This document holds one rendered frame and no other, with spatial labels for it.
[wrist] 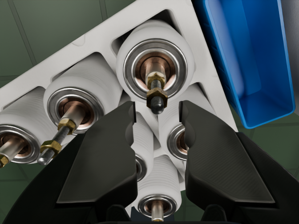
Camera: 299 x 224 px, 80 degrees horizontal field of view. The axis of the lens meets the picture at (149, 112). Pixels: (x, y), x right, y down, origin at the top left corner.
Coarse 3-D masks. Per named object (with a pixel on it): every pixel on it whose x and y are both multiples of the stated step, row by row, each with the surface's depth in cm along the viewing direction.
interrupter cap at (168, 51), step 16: (144, 48) 20; (160, 48) 20; (176, 48) 19; (128, 64) 20; (144, 64) 21; (176, 64) 20; (128, 80) 21; (144, 80) 22; (176, 80) 21; (144, 96) 22
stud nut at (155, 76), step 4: (156, 72) 18; (148, 76) 18; (152, 76) 18; (156, 76) 17; (160, 76) 18; (148, 80) 18; (152, 80) 18; (160, 80) 18; (164, 80) 18; (148, 84) 18; (164, 84) 18; (148, 88) 18
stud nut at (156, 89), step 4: (156, 88) 14; (160, 88) 15; (148, 92) 15; (152, 92) 14; (156, 92) 14; (160, 92) 14; (164, 92) 15; (148, 96) 14; (152, 96) 14; (160, 96) 14; (164, 96) 14; (148, 100) 14; (164, 100) 14; (148, 104) 15; (164, 104) 15
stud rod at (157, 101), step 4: (156, 80) 17; (152, 84) 17; (156, 84) 16; (160, 84) 17; (152, 88) 16; (156, 96) 14; (152, 100) 14; (156, 100) 14; (160, 100) 14; (152, 104) 13; (156, 104) 13; (160, 104) 13; (152, 108) 13; (156, 108) 13; (160, 108) 13; (156, 112) 14; (160, 112) 14
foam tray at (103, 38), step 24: (144, 0) 24; (168, 0) 24; (120, 24) 25; (192, 24) 25; (72, 48) 27; (96, 48) 27; (192, 48) 27; (24, 72) 29; (48, 72) 29; (216, 72) 29; (0, 96) 31; (216, 96) 31
